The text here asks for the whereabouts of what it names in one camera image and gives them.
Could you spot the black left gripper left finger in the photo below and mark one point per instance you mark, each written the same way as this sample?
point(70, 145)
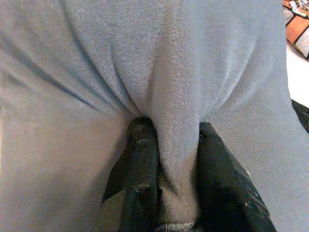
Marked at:
point(142, 169)

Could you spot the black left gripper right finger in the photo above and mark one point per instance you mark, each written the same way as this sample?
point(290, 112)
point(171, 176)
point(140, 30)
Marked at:
point(222, 188)

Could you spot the grey plush pillow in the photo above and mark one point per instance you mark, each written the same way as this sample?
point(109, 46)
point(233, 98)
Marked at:
point(96, 72)

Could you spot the white quilted mattress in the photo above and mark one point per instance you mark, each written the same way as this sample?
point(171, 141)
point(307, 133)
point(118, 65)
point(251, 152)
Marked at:
point(299, 77)

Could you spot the yellow cartoon print blanket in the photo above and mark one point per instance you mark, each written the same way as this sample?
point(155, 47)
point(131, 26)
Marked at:
point(297, 26)

